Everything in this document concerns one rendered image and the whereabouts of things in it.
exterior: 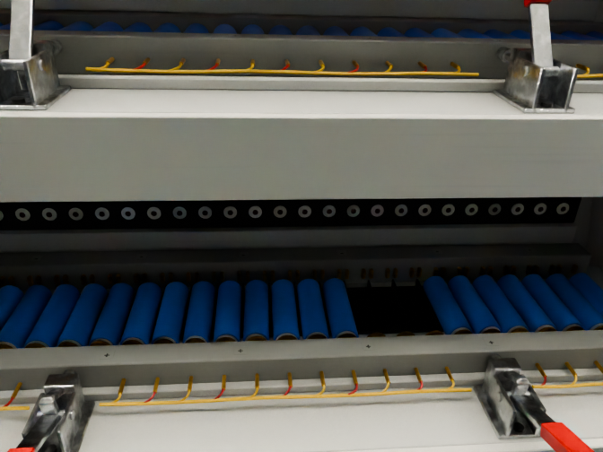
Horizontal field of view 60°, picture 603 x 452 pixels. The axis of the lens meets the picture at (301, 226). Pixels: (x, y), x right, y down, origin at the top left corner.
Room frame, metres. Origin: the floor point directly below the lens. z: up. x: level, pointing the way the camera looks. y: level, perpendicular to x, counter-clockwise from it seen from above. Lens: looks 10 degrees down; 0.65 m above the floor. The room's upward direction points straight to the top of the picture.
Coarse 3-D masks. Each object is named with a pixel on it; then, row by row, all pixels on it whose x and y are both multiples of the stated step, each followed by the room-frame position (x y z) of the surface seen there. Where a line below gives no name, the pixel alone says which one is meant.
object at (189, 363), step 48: (384, 336) 0.33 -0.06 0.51; (432, 336) 0.33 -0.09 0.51; (480, 336) 0.33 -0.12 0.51; (528, 336) 0.33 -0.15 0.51; (576, 336) 0.33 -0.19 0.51; (0, 384) 0.29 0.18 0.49; (96, 384) 0.30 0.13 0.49; (144, 384) 0.30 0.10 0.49; (288, 384) 0.30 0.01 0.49; (576, 384) 0.31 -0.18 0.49
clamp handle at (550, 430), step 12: (516, 384) 0.28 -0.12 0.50; (528, 384) 0.28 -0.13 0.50; (516, 396) 0.28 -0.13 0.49; (528, 396) 0.28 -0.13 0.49; (528, 408) 0.27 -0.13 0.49; (540, 408) 0.27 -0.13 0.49; (540, 420) 0.26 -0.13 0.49; (552, 420) 0.26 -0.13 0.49; (540, 432) 0.25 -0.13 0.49; (552, 432) 0.24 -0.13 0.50; (564, 432) 0.24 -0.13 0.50; (552, 444) 0.24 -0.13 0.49; (564, 444) 0.23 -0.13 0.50; (576, 444) 0.23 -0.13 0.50
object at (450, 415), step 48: (0, 240) 0.41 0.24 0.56; (48, 240) 0.41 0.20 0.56; (96, 240) 0.42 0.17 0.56; (144, 240) 0.42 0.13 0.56; (192, 240) 0.42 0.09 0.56; (240, 240) 0.43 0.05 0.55; (288, 240) 0.43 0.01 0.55; (336, 240) 0.43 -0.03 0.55; (384, 240) 0.44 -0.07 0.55; (432, 240) 0.44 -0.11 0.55; (480, 240) 0.45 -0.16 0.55; (528, 240) 0.45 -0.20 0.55; (0, 432) 0.27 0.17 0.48; (96, 432) 0.27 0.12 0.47; (144, 432) 0.27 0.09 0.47; (192, 432) 0.28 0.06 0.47; (240, 432) 0.28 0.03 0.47; (288, 432) 0.28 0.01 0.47; (336, 432) 0.28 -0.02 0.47; (384, 432) 0.28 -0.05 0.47; (432, 432) 0.28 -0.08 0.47; (480, 432) 0.28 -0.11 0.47; (576, 432) 0.28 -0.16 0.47
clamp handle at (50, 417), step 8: (40, 400) 0.26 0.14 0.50; (40, 408) 0.26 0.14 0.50; (48, 408) 0.26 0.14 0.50; (56, 408) 0.26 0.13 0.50; (48, 416) 0.26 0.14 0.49; (56, 416) 0.26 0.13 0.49; (40, 424) 0.25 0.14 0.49; (48, 424) 0.25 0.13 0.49; (56, 424) 0.26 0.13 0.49; (32, 432) 0.24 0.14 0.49; (40, 432) 0.24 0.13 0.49; (48, 432) 0.25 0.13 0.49; (24, 440) 0.24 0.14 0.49; (32, 440) 0.24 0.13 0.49; (40, 440) 0.24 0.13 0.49; (16, 448) 0.23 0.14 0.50; (24, 448) 0.23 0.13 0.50; (32, 448) 0.23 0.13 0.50
